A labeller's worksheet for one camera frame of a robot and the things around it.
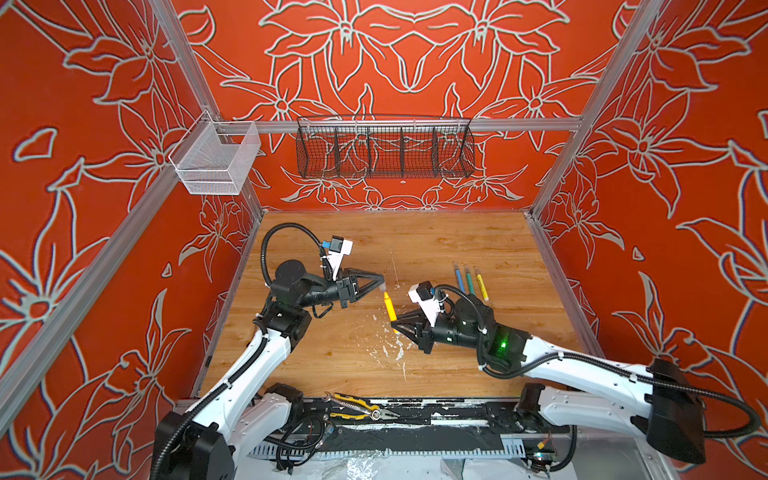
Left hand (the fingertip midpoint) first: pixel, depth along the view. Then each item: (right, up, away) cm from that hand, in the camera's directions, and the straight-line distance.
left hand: (380, 282), depth 64 cm
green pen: (+30, -4, +34) cm, 45 cm away
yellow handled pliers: (-2, -34, +9) cm, 35 cm away
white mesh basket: (-54, +36, +29) cm, 71 cm away
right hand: (+2, -10, +3) cm, 11 cm away
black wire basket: (+2, +40, +33) cm, 52 cm away
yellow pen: (+34, -6, +34) cm, 48 cm away
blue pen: (+27, -1, +40) cm, 48 cm away
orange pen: (+2, -7, +2) cm, 7 cm away
